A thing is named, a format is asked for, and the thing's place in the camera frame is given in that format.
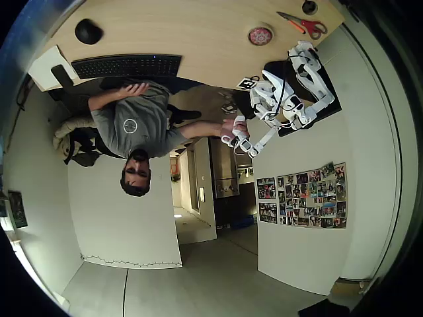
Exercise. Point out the man in grey t-shirt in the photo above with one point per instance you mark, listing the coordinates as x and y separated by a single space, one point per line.
138 115

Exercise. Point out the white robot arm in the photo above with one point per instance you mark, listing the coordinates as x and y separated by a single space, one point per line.
317 82

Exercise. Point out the black keyboard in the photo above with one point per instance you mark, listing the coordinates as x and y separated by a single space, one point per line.
127 67

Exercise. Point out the black computer mouse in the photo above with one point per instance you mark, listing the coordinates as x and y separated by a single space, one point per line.
87 31

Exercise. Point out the white paper pad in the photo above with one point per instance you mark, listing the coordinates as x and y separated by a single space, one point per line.
43 67

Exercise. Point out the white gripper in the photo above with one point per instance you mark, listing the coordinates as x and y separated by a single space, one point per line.
262 103

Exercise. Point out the blue crate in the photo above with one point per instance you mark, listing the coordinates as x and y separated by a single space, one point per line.
244 222

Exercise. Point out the stainless steel fridge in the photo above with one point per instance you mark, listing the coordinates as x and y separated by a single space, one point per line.
224 165

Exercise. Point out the black white marker tag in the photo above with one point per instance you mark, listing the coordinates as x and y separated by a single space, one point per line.
246 84

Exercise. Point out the dark trousered leg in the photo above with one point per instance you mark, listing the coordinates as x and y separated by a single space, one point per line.
185 114

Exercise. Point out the dark framed picture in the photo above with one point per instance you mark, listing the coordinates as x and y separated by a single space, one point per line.
18 209

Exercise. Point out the person's left forearm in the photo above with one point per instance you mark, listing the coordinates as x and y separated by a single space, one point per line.
104 100

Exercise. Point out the beige padded jacket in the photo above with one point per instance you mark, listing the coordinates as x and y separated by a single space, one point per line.
71 127

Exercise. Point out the person's left hand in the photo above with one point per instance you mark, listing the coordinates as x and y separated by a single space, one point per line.
133 89

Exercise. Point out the large photo collage poster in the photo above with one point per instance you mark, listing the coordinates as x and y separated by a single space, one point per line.
312 195

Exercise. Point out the black mat under arms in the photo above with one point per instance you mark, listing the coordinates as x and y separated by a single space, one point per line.
276 66

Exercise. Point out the person's right hand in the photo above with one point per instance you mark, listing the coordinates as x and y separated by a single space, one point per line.
229 127

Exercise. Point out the small photo sheet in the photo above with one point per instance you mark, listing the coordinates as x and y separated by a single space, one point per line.
266 188
267 213

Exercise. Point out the black phone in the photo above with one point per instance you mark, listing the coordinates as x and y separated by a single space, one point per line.
61 76

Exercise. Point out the round red patterned coaster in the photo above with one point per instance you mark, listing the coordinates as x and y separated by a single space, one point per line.
260 36

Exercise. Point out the white leader arm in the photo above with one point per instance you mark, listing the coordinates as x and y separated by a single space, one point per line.
267 135

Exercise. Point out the person's right forearm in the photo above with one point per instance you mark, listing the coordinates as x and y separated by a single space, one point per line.
201 128

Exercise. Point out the black backpack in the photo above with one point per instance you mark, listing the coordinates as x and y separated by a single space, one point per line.
86 148

